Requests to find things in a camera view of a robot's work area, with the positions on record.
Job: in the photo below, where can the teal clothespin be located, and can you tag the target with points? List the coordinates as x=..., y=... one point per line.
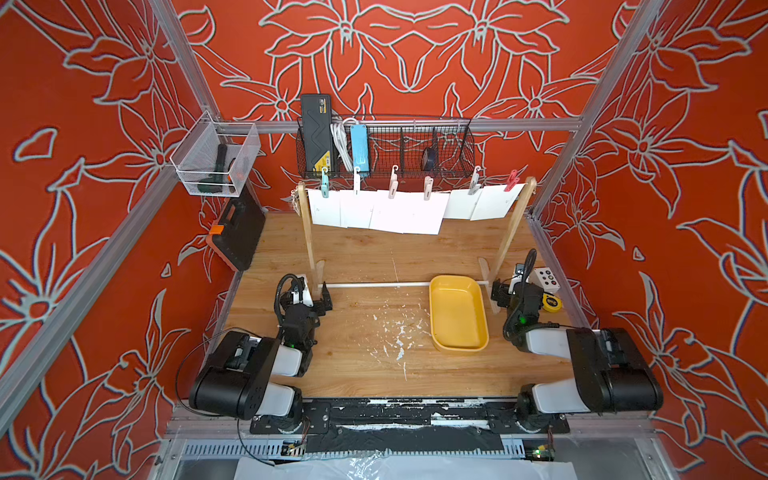
x=325, y=183

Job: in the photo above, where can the light blue power bank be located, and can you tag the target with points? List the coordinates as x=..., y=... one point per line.
x=360, y=150

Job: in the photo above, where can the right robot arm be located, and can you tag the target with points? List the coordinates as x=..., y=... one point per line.
x=610, y=374

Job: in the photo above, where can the pink clothespin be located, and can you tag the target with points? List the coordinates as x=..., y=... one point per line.
x=427, y=187
x=393, y=182

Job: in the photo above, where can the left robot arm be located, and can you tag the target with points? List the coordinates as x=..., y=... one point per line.
x=236, y=379

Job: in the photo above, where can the dark tool in bin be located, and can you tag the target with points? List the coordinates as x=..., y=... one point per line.
x=214, y=183

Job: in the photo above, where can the black orange tool case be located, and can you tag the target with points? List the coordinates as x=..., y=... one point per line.
x=235, y=235

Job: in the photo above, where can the white clothespin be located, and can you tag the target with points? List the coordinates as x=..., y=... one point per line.
x=357, y=180
x=475, y=185

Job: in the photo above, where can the white button box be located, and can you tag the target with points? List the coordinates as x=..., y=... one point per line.
x=545, y=278

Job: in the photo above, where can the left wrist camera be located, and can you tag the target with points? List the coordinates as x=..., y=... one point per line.
x=305, y=296

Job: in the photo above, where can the clear plastic bin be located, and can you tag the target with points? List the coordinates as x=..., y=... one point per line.
x=195, y=156

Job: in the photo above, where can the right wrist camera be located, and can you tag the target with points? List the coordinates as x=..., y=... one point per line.
x=518, y=277

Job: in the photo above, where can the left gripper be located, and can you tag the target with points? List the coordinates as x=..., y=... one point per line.
x=319, y=305

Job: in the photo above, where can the black wire basket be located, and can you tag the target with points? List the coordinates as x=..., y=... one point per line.
x=401, y=141

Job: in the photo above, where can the yellow plastic tray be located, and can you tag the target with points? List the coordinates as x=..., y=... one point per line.
x=458, y=320

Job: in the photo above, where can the white postcard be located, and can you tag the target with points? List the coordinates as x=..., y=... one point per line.
x=356, y=208
x=325, y=210
x=495, y=201
x=390, y=214
x=421, y=215
x=461, y=204

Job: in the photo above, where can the dark object in basket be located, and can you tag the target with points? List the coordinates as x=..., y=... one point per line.
x=430, y=159

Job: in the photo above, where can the yellow tape measure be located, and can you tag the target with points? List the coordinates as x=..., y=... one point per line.
x=551, y=303

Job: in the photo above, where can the black box in basket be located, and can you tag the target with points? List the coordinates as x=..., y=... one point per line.
x=316, y=132

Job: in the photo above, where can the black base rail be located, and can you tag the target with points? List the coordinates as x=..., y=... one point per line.
x=494, y=414

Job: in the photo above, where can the red clothespin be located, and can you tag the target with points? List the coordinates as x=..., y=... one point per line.
x=512, y=180

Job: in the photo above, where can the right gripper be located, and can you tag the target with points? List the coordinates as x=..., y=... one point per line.
x=501, y=294

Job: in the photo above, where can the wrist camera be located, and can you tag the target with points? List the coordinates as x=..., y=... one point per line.
x=518, y=277
x=305, y=296

